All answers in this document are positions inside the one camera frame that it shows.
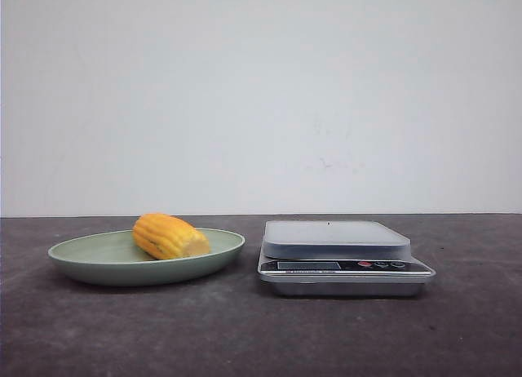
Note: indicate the yellow corn cob piece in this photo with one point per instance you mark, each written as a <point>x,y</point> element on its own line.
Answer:
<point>166,237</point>

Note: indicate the silver digital kitchen scale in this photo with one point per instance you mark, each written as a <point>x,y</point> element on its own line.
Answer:
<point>339,258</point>

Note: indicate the green shallow plate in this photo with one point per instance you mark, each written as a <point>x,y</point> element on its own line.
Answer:
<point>113,259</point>

